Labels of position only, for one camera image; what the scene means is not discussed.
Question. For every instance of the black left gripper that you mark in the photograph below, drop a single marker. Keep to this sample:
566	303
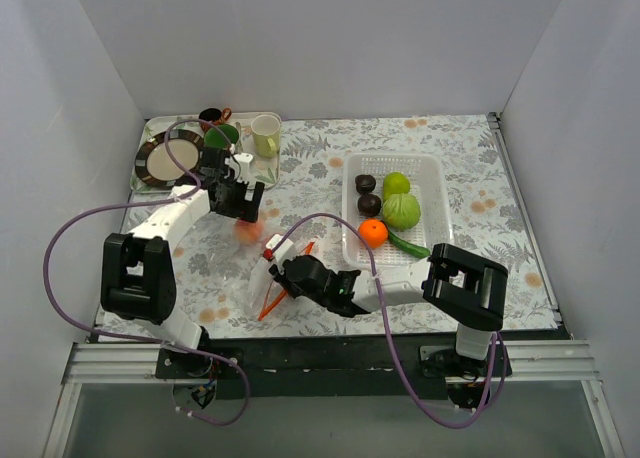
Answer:
239	203

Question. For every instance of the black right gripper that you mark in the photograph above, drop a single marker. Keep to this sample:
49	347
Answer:
280	270

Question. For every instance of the fake red peach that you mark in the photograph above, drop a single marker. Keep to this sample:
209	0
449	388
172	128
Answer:
248	233

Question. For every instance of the clear zip top bag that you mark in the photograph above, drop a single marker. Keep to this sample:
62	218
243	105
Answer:
259	294

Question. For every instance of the fake orange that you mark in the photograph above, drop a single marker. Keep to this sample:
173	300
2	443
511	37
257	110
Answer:
374	232

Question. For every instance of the fake dark purple plum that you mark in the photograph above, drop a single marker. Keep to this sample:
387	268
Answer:
365	184

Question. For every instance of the fake green cucumber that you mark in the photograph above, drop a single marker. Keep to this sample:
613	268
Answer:
407	247

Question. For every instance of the fake green cabbage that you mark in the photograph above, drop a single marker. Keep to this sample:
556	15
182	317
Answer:
401	211

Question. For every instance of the fake green lime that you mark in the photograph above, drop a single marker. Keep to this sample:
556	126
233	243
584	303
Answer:
395	183

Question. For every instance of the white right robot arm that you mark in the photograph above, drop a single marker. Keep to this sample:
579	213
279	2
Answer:
467	287

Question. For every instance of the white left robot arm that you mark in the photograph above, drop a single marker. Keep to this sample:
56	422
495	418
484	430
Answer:
138	280

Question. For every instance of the floral tablecloth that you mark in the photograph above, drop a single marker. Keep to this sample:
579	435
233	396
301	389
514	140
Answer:
212	269

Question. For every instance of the green floral mug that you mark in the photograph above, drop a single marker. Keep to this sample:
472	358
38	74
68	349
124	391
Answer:
223	135

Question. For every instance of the floral serving tray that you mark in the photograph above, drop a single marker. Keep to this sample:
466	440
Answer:
266	170

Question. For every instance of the pale yellow mug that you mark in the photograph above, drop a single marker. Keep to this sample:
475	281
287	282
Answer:
266	133

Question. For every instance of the brown striped plate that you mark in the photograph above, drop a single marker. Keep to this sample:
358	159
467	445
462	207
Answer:
153	165

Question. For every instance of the small brown orange cup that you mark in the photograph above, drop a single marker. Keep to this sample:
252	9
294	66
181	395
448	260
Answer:
215	115

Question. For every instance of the white plastic basket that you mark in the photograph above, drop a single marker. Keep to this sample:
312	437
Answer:
427	182

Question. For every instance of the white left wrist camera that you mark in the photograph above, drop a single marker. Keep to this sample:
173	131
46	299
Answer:
241	164

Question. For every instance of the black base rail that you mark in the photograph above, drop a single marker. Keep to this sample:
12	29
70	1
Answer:
323	366

